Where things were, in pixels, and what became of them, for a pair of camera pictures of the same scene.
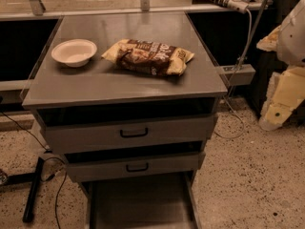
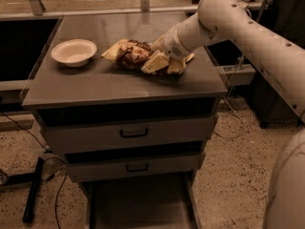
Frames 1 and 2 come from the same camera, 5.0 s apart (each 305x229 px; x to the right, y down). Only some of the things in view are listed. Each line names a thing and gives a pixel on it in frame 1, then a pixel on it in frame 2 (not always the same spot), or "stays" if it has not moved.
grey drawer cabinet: (136, 141) stays
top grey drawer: (130, 134) stays
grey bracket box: (237, 73) stays
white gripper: (293, 38) → (169, 47)
